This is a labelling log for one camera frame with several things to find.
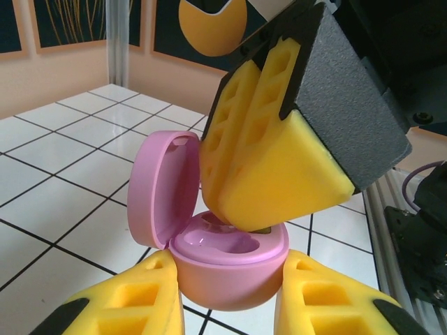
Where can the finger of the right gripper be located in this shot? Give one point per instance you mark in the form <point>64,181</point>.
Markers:
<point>297,167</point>
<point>237,80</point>

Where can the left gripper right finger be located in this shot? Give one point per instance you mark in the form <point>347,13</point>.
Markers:
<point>290,279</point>

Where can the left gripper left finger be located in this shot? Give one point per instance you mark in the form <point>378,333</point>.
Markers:
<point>167,279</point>

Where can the pink earbud charging case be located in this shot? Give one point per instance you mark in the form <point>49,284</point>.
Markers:
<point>223,282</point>

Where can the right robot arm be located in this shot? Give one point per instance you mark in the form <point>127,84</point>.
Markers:
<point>433,195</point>

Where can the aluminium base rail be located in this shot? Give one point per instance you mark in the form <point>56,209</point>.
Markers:
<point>375,223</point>

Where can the aluminium frame post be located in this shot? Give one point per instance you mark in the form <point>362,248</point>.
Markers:
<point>118,42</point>

